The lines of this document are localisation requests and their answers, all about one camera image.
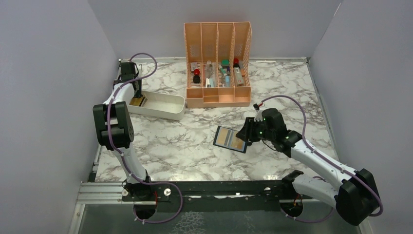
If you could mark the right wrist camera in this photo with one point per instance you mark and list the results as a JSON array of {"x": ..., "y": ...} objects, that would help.
[{"x": 258, "y": 117}]

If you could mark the white plastic tray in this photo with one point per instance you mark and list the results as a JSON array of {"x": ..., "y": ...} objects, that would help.
[{"x": 161, "y": 105}]

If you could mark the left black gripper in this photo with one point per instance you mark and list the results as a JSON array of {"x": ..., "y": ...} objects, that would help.
[{"x": 138, "y": 93}]

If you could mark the green cap item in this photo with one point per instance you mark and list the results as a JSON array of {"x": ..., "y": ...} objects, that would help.
[{"x": 225, "y": 63}]

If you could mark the orange desk organizer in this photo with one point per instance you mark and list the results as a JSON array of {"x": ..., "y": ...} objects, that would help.
[{"x": 207, "y": 44}]

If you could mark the black leather card holder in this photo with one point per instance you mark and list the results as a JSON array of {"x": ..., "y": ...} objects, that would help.
[{"x": 233, "y": 135}]

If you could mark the red cap bottle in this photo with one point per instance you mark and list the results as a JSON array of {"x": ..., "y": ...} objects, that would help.
[{"x": 236, "y": 63}]

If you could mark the grey stapler box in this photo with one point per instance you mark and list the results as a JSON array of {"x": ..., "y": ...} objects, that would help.
[{"x": 239, "y": 80}]

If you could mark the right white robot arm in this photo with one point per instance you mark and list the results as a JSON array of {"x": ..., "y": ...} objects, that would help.
[{"x": 352, "y": 193}]

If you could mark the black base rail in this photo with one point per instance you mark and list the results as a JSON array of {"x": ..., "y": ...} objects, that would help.
[{"x": 209, "y": 196}]

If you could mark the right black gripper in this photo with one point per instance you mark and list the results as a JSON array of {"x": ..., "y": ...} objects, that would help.
[{"x": 247, "y": 131}]

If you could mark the black round item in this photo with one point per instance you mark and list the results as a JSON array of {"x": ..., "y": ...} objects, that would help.
[{"x": 196, "y": 79}]

